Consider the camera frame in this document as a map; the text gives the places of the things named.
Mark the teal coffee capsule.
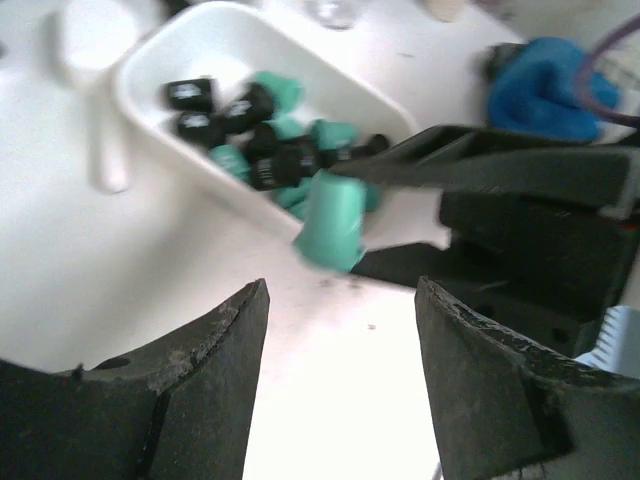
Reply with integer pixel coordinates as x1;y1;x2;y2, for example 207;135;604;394
271;178;311;221
208;144;251;184
309;119;359;151
365;184;382;213
253;71;305;114
293;170;367;273

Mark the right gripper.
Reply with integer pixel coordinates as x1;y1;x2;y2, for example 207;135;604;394
331;125;639;358

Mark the black coffee capsule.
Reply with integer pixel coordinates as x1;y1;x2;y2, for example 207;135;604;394
161;77;218;113
248;142;320;191
243;122;280;163
222;82;276;135
350;134;390;159
175;111;227;149

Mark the blue cloth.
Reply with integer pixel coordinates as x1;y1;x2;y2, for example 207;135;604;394
484;37;601;143

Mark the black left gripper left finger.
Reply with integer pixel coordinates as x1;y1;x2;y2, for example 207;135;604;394
1;279;270;479

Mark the white plastic scoop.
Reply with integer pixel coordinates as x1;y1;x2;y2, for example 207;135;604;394
55;1;141;194

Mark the white storage basket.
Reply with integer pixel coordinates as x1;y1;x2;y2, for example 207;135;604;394
115;2;419;253

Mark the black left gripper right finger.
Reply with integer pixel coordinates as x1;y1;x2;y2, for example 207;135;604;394
415;278;639;479

